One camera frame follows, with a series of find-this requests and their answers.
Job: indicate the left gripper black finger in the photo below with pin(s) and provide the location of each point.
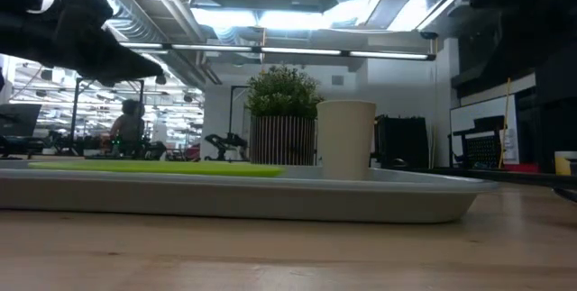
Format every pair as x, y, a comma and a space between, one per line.
121, 63

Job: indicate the lime green plate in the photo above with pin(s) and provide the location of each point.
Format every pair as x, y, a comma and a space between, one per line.
158, 168

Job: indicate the beige ribbed cup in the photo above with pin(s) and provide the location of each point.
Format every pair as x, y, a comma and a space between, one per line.
345, 142

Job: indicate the black background robot arm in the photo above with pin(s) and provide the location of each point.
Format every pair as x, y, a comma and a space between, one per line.
225, 142

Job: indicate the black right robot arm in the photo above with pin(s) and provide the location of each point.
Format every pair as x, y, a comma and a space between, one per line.
532, 20

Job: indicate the grey plastic tray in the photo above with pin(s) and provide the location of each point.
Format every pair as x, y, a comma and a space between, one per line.
225, 201

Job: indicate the person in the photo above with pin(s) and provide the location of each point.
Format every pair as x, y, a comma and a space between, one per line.
128, 124

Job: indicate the dark computer monitor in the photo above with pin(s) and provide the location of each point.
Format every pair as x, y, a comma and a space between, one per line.
18, 120

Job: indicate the potted plant in striped pot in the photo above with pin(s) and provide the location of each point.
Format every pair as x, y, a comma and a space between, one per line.
281, 115

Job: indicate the long ceiling light bar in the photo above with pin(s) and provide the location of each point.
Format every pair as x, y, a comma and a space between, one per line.
297, 51

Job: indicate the black cabinet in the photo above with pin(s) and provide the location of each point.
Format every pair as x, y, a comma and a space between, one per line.
401, 142

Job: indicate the white board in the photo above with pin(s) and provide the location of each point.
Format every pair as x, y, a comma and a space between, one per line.
473, 111

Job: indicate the black mesh rack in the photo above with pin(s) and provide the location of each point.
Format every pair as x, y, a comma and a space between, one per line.
482, 149

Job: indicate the red box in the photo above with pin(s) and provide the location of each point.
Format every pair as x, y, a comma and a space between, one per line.
520, 168

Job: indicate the yellow container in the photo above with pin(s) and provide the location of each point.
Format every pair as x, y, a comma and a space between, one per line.
563, 165

